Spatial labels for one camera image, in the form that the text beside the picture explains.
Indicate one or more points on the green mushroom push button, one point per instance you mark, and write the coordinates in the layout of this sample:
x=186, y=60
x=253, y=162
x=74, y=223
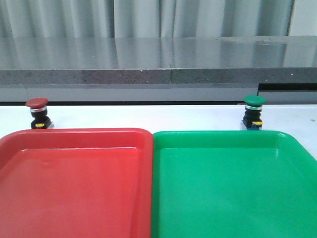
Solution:
x=252, y=116

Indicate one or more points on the red mushroom push button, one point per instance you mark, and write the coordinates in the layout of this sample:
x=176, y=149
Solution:
x=39, y=112

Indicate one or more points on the green plastic tray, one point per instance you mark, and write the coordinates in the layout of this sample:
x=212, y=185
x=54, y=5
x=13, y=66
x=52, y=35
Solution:
x=233, y=184

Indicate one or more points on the red plastic tray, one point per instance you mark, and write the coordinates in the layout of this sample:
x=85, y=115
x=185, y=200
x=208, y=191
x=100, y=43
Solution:
x=76, y=183

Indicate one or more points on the grey stone counter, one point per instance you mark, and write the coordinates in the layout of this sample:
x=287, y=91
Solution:
x=216, y=70

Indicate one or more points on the white pleated curtain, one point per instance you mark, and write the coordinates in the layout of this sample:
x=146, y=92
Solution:
x=144, y=18

